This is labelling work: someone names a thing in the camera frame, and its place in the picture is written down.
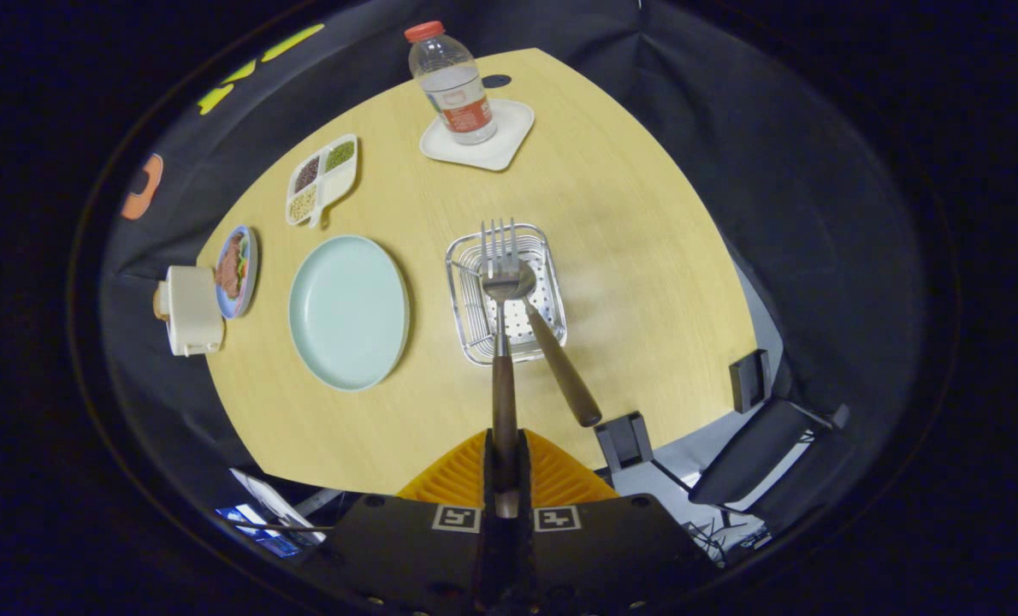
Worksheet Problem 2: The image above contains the black chair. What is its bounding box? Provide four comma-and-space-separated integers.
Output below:
689, 398, 852, 531

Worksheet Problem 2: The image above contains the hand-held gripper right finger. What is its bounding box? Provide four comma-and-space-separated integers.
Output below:
509, 429, 715, 616

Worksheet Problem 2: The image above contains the wooden-handled metal spoon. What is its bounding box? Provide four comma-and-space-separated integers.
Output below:
482, 259, 603, 429

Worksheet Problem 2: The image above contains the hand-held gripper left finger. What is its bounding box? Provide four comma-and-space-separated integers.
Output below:
321, 429, 510, 616

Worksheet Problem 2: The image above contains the blue lit screen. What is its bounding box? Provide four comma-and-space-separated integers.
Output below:
215, 505, 300, 559

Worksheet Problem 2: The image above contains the black table clamp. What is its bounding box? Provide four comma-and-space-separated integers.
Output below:
595, 412, 654, 471
729, 348, 772, 414

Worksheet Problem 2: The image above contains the wooden-handled metal fork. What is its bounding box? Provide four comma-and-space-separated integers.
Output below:
480, 218, 520, 518

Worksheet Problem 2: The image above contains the white toaster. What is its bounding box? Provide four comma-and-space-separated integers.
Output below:
154, 265, 225, 358

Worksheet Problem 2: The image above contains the white divided bean dish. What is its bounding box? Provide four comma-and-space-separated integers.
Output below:
285, 133, 359, 229

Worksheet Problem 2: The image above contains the clear red-capped plastic bottle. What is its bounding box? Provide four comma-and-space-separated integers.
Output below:
404, 21, 499, 145

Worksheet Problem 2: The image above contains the small blue plate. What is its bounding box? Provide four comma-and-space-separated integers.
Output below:
215, 225, 259, 319

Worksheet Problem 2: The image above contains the meat and vegetable food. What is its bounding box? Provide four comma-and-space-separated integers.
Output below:
216, 233, 251, 300

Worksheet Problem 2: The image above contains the metal drain basket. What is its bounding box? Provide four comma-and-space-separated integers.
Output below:
446, 222, 568, 366

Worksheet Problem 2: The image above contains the white square coaster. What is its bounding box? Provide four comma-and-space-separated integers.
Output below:
419, 98, 536, 172

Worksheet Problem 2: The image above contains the light green plate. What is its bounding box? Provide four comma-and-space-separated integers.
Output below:
288, 235, 411, 393

